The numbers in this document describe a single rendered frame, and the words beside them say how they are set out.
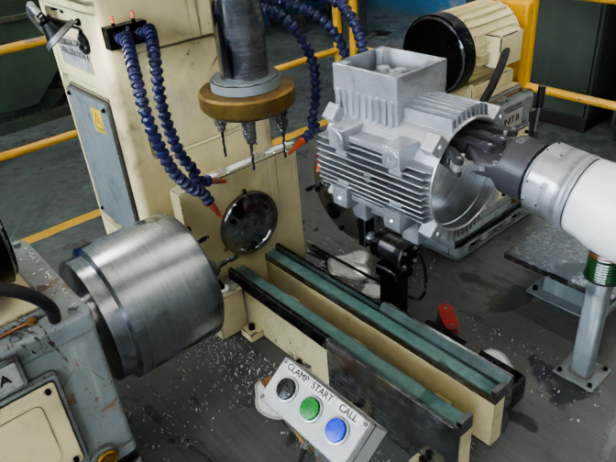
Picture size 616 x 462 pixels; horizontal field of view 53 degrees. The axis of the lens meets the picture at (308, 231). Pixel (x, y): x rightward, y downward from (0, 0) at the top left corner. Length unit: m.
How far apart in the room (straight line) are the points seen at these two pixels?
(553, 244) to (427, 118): 0.72
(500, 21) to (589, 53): 2.71
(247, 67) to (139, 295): 0.43
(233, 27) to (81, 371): 0.61
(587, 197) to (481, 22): 0.87
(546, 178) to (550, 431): 0.59
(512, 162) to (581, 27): 3.52
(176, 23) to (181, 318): 0.58
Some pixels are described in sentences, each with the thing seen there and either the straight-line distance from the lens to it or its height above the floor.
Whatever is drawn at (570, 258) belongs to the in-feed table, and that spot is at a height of 0.92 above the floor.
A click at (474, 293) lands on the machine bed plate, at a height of 0.80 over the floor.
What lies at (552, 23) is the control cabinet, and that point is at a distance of 4.34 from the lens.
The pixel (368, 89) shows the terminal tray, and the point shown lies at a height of 1.42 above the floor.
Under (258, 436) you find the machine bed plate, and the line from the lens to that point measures 1.17.
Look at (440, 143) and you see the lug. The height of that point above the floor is 1.38.
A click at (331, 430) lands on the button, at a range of 0.82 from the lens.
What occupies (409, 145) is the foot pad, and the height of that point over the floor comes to 1.37.
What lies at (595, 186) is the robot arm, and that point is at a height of 1.37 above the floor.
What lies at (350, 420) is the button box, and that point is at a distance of 0.81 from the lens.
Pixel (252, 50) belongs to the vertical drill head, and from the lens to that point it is 1.11.
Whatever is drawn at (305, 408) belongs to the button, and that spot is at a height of 1.07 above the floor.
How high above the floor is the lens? 1.69
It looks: 32 degrees down
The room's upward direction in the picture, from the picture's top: 5 degrees counter-clockwise
